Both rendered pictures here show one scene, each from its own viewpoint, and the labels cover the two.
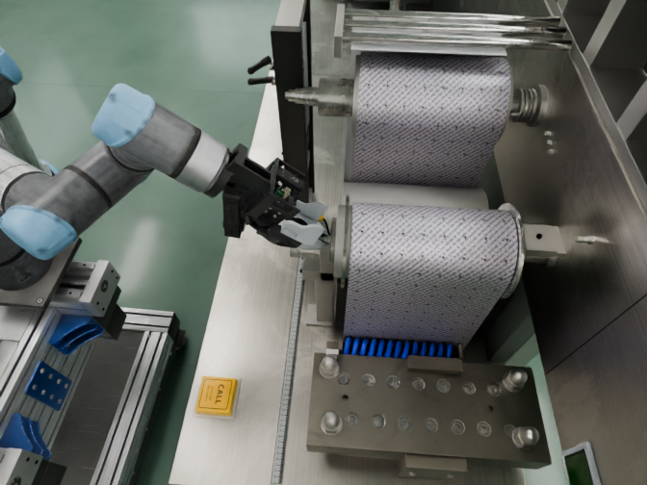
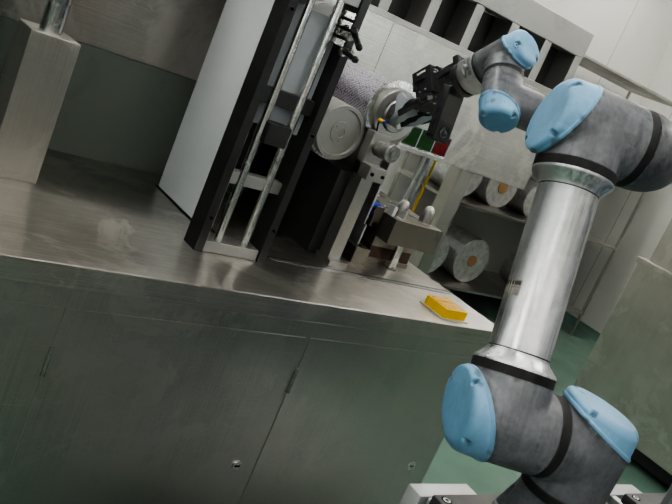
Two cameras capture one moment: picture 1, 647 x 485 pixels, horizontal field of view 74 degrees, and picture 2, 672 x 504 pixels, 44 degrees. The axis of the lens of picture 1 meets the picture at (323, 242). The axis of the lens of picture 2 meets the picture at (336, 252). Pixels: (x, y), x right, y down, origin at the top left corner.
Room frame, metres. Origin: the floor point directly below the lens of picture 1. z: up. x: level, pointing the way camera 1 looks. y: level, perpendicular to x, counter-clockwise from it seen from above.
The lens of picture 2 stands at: (1.70, 1.30, 1.37)
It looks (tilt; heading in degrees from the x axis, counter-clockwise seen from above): 14 degrees down; 226
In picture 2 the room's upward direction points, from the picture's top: 23 degrees clockwise
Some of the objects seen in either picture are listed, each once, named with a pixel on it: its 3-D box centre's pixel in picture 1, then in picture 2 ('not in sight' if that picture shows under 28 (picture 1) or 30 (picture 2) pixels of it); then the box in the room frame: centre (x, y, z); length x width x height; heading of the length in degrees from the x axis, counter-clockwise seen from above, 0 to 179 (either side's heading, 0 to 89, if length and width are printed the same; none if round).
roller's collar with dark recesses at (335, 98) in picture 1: (336, 97); not in sight; (0.65, -0.02, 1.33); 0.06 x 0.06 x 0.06; 86
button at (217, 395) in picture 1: (217, 395); (445, 308); (0.26, 0.22, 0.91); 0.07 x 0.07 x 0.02; 86
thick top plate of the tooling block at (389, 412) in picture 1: (421, 408); (369, 205); (0.21, -0.18, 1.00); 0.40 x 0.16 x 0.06; 86
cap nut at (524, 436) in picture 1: (528, 435); not in sight; (0.15, -0.33, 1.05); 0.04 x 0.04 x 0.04
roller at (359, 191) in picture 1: (408, 216); (310, 114); (0.51, -0.16, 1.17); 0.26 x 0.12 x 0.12; 86
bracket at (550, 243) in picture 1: (541, 240); not in sight; (0.38, -0.33, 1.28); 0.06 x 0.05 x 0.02; 86
